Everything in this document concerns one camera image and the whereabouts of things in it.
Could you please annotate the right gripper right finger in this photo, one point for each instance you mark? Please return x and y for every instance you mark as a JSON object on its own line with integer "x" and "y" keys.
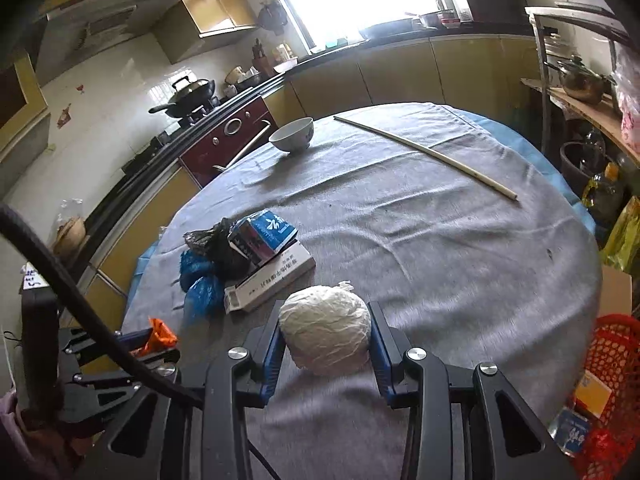
{"x": 399, "y": 378}

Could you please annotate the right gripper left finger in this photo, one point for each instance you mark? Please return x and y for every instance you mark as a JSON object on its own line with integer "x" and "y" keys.
{"x": 266, "y": 344}

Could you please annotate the white paper ball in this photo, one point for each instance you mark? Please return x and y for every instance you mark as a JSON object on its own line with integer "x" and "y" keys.
{"x": 327, "y": 329}

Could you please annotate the blue plastic bag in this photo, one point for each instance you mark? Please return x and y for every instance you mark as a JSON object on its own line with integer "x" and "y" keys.
{"x": 203, "y": 290}

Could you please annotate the orange wrapper scrap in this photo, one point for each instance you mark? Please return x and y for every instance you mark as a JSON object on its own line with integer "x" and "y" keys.
{"x": 161, "y": 338}

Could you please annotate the black plastic bag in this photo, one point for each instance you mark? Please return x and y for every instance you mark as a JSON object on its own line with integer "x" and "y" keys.
{"x": 213, "y": 244}

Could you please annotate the red plastic trash basket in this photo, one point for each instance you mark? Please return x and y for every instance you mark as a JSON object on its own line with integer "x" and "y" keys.
{"x": 600, "y": 447}

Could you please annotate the long white medicine box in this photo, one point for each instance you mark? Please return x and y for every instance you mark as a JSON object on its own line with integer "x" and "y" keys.
{"x": 269, "y": 279}

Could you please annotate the grey tablecloth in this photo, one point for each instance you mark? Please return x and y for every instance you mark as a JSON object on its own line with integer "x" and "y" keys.
{"x": 468, "y": 248}

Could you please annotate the blue white small box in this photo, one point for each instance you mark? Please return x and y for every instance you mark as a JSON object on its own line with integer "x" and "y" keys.
{"x": 261, "y": 236}

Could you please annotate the white ceramic bowl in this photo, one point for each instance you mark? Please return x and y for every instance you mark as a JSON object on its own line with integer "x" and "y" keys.
{"x": 294, "y": 136}

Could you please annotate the dark red oven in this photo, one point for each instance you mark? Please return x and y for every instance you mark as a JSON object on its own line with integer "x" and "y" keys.
{"x": 244, "y": 131}

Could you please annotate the black wok with lid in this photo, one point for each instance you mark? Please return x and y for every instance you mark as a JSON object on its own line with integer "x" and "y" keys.
{"x": 188, "y": 96}

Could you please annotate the metal storage rack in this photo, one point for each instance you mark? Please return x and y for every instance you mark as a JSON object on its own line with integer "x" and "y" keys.
{"x": 605, "y": 116}

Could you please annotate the steel cooking pot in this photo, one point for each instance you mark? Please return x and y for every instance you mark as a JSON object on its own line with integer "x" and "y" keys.
{"x": 579, "y": 82}

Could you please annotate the range hood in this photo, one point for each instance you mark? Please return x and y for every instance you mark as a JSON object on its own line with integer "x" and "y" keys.
{"x": 78, "y": 30}

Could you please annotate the pink white plastic bag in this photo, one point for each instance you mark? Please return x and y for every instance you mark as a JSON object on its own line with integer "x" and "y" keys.
{"x": 627, "y": 82}

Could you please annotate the black microwave oven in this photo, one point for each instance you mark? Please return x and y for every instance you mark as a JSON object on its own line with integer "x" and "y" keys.
{"x": 510, "y": 12}

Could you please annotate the yellow wall cabinet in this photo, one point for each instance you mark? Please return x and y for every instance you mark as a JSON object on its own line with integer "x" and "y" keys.
{"x": 192, "y": 27}

